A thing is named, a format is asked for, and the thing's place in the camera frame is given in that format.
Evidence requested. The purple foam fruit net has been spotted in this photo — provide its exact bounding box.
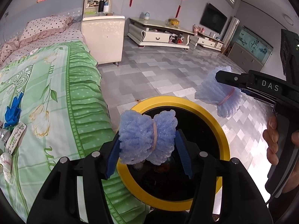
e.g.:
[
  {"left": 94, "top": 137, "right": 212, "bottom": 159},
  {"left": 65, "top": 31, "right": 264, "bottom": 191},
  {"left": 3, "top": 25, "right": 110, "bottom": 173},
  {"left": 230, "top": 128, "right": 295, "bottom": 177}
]
[{"left": 119, "top": 110, "right": 178, "bottom": 165}]

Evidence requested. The white foam fruit net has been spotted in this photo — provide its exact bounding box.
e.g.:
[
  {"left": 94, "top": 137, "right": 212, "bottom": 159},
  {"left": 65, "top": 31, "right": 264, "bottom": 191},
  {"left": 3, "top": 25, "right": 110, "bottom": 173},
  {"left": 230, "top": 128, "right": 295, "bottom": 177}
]
[{"left": 195, "top": 66, "right": 242, "bottom": 118}]

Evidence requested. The white green paper package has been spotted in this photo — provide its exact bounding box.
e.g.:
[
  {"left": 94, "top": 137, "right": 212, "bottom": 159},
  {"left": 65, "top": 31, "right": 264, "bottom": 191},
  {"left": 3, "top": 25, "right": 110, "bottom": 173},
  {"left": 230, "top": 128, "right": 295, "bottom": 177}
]
[{"left": 5, "top": 122, "right": 27, "bottom": 155}]

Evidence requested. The white tissue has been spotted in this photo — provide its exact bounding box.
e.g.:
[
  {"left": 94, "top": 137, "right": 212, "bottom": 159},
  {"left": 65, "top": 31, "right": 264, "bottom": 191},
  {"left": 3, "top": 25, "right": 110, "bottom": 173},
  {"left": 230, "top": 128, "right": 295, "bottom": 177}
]
[{"left": 1, "top": 153, "right": 13, "bottom": 184}]

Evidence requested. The blue rubber glove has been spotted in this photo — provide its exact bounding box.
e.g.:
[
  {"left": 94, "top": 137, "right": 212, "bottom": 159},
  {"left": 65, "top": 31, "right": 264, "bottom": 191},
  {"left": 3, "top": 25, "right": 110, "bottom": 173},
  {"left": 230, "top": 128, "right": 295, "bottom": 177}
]
[{"left": 4, "top": 92, "right": 24, "bottom": 130}]

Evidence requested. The silver foil snack bag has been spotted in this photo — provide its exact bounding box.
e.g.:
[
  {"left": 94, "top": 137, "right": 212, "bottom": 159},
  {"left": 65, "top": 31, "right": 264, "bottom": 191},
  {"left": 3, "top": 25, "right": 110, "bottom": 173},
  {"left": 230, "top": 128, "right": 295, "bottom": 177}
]
[{"left": 0, "top": 128, "right": 11, "bottom": 145}]

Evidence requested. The yellow rimmed trash bin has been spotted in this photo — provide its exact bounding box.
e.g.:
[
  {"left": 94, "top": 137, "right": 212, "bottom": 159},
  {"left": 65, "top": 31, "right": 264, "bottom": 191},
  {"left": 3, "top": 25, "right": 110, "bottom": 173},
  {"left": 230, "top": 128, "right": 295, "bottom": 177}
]
[{"left": 117, "top": 96, "right": 230, "bottom": 211}]

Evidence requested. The person right hand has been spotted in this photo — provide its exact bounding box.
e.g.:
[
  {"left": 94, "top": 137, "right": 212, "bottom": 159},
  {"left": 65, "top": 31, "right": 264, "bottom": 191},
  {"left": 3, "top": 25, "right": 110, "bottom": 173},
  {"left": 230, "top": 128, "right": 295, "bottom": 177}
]
[{"left": 262, "top": 115, "right": 299, "bottom": 194}]

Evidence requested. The fish tank cabinet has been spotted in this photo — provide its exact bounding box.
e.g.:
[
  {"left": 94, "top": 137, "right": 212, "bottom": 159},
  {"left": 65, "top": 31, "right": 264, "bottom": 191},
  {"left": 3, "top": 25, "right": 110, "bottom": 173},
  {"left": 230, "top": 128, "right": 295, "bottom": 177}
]
[{"left": 228, "top": 26, "right": 273, "bottom": 72}]

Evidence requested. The green floral bed quilt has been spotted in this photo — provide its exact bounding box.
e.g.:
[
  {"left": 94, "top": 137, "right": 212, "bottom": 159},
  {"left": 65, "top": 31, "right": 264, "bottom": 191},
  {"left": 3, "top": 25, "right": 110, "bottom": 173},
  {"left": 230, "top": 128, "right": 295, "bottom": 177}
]
[{"left": 0, "top": 39, "right": 150, "bottom": 224}]

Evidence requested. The white standing air conditioner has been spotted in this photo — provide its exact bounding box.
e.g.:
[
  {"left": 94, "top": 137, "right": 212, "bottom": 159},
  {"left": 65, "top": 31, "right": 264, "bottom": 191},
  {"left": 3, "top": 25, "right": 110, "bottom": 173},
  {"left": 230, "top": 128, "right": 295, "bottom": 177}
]
[{"left": 222, "top": 17, "right": 240, "bottom": 50}]

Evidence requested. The cream tv stand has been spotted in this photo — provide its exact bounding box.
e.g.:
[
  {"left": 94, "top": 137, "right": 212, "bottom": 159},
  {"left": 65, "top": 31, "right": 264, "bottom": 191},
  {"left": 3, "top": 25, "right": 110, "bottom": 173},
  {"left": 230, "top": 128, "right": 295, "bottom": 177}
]
[{"left": 190, "top": 33, "right": 224, "bottom": 51}]

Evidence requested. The cream bedside cabinet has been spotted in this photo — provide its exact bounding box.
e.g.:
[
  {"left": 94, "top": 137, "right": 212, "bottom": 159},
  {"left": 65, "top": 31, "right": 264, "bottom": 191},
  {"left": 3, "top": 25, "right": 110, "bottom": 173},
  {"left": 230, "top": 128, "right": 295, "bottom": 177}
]
[{"left": 81, "top": 0, "right": 126, "bottom": 65}]

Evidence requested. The cream coffee table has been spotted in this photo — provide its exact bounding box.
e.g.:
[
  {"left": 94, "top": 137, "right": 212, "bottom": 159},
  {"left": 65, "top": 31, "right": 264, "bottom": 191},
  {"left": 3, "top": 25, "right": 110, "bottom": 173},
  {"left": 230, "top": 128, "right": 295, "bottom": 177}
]
[{"left": 127, "top": 18, "right": 194, "bottom": 50}]

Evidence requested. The pink polka dot pillow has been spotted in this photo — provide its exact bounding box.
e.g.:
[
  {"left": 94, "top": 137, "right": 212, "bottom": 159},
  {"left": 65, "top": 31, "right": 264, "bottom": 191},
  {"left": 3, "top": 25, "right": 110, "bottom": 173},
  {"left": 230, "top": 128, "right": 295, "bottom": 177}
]
[{"left": 19, "top": 15, "right": 73, "bottom": 47}]

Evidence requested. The pink polka dot blanket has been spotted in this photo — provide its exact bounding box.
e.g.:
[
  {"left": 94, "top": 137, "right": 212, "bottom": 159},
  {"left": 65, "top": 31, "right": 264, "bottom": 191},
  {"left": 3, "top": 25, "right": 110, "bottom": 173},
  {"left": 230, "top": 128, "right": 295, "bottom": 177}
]
[{"left": 1, "top": 37, "right": 19, "bottom": 65}]

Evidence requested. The black thermos bottle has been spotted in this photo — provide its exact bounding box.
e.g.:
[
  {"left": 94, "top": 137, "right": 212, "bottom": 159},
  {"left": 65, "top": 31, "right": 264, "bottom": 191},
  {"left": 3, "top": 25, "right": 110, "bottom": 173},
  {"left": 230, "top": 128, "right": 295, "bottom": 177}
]
[{"left": 98, "top": 0, "right": 105, "bottom": 13}]

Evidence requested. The grey upholstered headboard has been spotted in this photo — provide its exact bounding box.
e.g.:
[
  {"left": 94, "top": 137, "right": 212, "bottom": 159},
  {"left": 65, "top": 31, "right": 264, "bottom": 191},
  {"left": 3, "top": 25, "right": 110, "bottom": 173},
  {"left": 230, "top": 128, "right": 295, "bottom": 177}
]
[{"left": 1, "top": 0, "right": 84, "bottom": 44}]

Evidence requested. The wall mounted black television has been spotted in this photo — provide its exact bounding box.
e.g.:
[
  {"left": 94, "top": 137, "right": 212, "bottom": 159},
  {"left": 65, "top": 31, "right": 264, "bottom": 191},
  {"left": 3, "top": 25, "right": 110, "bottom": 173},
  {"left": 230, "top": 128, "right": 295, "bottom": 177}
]
[{"left": 200, "top": 3, "right": 228, "bottom": 34}]

